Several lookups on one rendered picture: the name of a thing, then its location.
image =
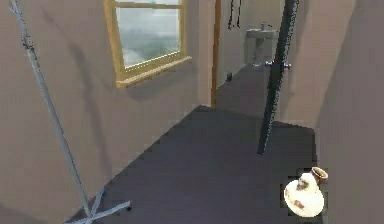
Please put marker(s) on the grey metal floor stand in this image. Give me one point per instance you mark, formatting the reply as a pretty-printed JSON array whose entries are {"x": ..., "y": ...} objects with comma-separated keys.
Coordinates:
[{"x": 50, "y": 103}]

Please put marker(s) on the white painted vase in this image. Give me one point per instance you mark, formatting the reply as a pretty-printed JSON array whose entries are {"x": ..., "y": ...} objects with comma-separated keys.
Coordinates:
[{"x": 305, "y": 196}]

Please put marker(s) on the yellow framed window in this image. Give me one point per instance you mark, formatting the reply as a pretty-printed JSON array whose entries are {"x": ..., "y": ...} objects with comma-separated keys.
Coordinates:
[{"x": 146, "y": 33}]

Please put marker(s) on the dark open room door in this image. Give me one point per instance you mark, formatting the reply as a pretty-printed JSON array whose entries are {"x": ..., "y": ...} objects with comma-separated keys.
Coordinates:
[{"x": 276, "y": 83}]

